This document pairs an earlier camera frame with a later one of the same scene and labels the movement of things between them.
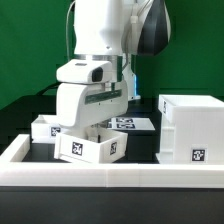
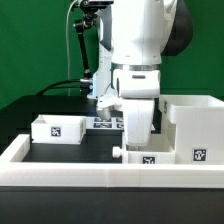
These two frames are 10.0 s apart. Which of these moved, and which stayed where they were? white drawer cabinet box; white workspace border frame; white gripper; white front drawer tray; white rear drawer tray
Moved: white front drawer tray; white gripper
Stayed: white workspace border frame; white drawer cabinet box; white rear drawer tray
